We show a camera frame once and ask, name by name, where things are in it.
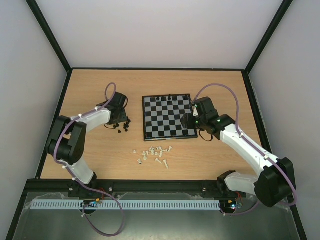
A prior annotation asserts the black aluminium frame rail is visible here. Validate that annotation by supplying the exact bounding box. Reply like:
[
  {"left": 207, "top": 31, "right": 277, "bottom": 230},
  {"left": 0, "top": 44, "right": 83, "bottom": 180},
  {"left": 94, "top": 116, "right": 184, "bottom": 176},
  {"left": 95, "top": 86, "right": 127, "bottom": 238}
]
[{"left": 24, "top": 178, "right": 291, "bottom": 195}]

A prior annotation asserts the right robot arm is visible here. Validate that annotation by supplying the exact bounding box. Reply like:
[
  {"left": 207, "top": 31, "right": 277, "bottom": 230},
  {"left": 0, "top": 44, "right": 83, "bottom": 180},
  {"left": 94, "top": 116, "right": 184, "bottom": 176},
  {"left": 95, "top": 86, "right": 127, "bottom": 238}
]
[{"left": 181, "top": 97, "right": 296, "bottom": 208}]

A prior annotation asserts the light blue cable duct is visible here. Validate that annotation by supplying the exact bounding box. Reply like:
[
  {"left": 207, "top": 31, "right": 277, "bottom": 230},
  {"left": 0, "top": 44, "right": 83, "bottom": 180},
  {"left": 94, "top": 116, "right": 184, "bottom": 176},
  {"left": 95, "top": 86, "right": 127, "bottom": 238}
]
[{"left": 30, "top": 199, "right": 221, "bottom": 211}]

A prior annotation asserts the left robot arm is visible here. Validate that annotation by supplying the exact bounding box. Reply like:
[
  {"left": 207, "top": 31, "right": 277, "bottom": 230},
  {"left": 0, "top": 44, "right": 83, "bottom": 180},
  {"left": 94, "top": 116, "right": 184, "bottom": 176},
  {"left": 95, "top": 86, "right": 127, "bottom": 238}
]
[{"left": 45, "top": 92, "right": 128, "bottom": 193}]

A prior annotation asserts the black grey chessboard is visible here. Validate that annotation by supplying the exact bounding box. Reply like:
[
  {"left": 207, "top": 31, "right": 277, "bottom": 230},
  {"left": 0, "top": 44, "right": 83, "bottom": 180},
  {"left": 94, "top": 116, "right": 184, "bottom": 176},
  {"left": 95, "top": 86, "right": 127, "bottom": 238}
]
[{"left": 142, "top": 93, "right": 198, "bottom": 142}]

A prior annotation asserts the clear plastic sheet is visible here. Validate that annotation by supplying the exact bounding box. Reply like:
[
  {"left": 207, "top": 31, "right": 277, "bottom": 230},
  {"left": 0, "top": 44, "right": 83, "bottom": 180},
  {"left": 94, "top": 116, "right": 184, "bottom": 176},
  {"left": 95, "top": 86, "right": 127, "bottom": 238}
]
[{"left": 242, "top": 195, "right": 292, "bottom": 214}]

